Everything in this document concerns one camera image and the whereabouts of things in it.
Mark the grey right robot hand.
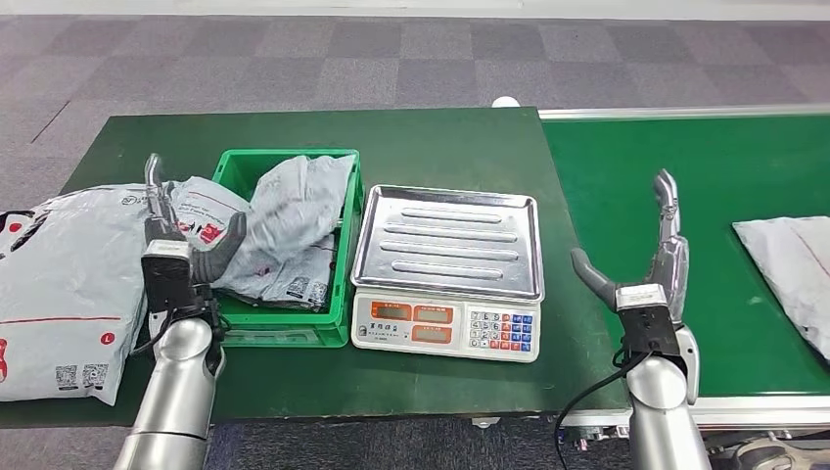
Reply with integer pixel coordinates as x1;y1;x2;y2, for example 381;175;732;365
570;169;690;322

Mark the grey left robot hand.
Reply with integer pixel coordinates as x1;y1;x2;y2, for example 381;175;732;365
143;153;248;285

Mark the grey parcel thin red line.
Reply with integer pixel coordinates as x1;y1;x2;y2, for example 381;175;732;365
230;154;358;274

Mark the pale grey flat parcel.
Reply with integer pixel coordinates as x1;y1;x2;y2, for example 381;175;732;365
732;215;830;363

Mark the green plastic crate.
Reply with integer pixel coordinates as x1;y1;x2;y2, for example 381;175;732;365
210;148;366;350

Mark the large grey courier bag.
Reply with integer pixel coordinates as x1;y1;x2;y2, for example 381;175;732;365
0;183;171;408

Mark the white electronic scale steel tray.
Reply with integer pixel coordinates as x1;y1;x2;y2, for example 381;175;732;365
349;184;546;363

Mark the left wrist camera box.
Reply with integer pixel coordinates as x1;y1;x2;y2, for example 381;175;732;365
140;238;195;314

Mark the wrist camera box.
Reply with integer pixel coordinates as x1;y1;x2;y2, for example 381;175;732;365
614;283;682;358
140;238;195;314

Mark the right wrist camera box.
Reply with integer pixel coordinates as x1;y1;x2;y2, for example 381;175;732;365
614;283;682;358

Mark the black left camera cable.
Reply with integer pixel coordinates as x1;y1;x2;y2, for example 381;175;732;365
131;307;177;356

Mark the black camera cable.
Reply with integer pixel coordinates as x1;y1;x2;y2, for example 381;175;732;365
131;307;177;356
552;347;653;470

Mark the black right camera cable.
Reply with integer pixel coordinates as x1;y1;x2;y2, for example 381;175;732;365
552;347;653;470

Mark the grey metal machine bracket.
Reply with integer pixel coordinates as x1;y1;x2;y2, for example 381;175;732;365
703;433;830;470

